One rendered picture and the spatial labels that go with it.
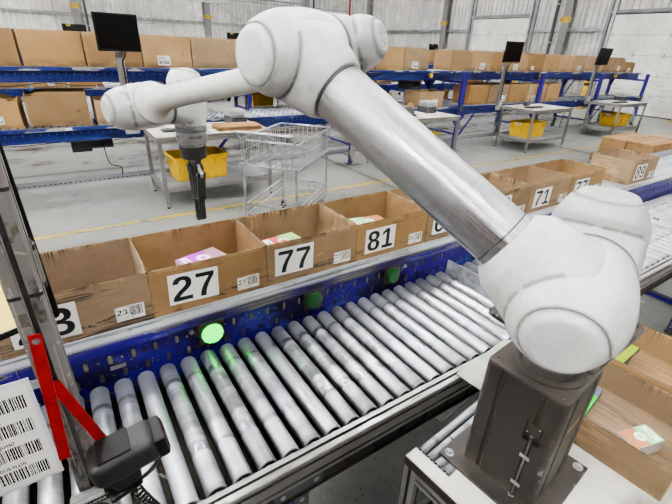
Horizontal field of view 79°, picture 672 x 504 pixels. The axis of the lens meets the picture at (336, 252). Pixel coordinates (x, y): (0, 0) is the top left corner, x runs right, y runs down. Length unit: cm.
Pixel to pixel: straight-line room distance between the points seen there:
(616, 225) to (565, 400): 36
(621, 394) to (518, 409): 60
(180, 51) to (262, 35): 520
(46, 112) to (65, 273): 399
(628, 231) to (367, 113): 46
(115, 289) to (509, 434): 111
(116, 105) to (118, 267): 67
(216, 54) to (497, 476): 560
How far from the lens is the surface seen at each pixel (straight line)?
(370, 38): 86
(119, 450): 80
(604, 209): 79
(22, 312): 68
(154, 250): 165
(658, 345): 182
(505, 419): 105
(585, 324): 60
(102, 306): 138
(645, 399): 155
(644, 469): 132
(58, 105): 550
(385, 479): 205
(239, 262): 143
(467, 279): 194
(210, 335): 144
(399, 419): 131
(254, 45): 72
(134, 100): 117
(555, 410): 97
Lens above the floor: 167
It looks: 26 degrees down
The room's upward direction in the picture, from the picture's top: 2 degrees clockwise
